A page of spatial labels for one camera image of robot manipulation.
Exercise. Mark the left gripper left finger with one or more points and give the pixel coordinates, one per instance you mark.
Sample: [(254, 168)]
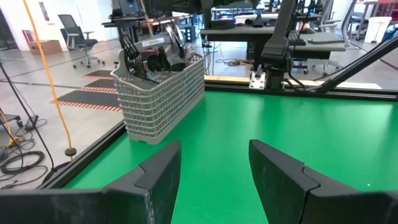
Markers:
[(124, 205)]

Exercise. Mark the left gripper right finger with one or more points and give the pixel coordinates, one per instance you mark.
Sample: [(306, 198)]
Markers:
[(295, 199)]

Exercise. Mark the black hazard-striped floor mat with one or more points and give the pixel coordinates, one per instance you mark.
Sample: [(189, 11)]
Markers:
[(90, 99), (101, 74), (102, 84)]

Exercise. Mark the black power adapter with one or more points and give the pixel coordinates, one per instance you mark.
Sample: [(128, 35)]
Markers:
[(32, 123)]

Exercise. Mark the cardboard box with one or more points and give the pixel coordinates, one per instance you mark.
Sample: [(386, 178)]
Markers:
[(46, 46)]

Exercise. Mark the black office chair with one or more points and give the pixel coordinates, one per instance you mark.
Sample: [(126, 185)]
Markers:
[(76, 34)]

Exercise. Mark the grey desk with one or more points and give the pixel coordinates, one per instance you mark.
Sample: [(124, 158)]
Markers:
[(236, 31)]

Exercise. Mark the white waste bin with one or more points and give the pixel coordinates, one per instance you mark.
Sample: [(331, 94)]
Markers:
[(377, 29)]

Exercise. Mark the black monitor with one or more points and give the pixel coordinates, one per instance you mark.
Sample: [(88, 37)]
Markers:
[(126, 7)]

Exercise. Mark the black aluminium table frame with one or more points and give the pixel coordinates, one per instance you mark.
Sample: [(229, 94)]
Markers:
[(342, 93)]

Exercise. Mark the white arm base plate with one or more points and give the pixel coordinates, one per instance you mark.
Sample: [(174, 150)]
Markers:
[(257, 81)]

